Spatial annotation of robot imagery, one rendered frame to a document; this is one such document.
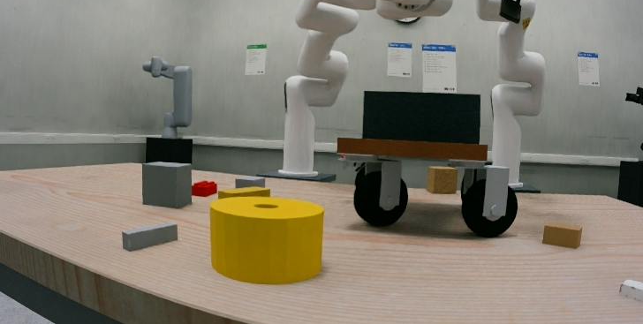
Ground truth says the small brown wooden block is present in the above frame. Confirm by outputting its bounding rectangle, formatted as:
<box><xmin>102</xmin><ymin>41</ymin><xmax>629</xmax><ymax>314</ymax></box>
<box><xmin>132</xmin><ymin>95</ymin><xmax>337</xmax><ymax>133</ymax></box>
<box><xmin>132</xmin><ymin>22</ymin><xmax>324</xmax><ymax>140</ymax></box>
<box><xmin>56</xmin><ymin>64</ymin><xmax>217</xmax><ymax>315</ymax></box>
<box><xmin>542</xmin><ymin>222</ymin><xmax>583</xmax><ymax>249</ymax></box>

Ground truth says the yellow flat bar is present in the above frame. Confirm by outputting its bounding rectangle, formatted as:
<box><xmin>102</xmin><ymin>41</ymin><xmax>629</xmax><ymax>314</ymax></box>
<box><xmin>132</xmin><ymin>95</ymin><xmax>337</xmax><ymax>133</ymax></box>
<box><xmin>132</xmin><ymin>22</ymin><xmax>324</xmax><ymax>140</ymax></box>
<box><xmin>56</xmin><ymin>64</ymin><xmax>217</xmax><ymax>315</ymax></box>
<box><xmin>218</xmin><ymin>187</ymin><xmax>270</xmax><ymax>200</ymax></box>

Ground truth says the red toy brick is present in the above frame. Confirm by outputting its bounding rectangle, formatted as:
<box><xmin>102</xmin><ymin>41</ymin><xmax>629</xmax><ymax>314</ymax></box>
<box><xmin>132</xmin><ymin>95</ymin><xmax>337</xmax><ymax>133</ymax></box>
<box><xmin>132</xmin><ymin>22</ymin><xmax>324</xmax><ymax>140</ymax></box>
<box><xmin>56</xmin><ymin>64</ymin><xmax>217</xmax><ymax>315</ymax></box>
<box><xmin>192</xmin><ymin>180</ymin><xmax>217</xmax><ymax>197</ymax></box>

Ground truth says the yellow cylinder with center hole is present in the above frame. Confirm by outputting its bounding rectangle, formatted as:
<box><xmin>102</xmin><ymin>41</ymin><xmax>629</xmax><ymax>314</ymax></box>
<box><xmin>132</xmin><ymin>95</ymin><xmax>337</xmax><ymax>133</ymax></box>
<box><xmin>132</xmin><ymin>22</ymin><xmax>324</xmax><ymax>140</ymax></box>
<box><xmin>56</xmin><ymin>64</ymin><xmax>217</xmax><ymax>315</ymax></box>
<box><xmin>210</xmin><ymin>197</ymin><xmax>324</xmax><ymax>284</ymax></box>

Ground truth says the tan cardboard box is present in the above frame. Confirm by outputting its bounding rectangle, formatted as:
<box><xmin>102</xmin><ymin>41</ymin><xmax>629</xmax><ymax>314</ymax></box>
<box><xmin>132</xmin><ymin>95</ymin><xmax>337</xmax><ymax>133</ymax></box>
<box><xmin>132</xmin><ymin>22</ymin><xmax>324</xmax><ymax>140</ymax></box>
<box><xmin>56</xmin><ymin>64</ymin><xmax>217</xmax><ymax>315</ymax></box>
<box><xmin>427</xmin><ymin>167</ymin><xmax>458</xmax><ymax>194</ymax></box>

